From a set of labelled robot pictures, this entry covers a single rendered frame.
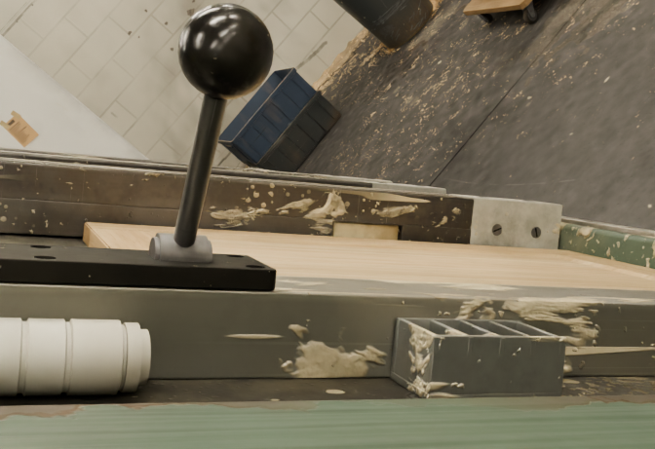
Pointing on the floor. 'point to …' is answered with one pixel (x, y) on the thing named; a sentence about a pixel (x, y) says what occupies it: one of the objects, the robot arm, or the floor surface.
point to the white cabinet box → (50, 113)
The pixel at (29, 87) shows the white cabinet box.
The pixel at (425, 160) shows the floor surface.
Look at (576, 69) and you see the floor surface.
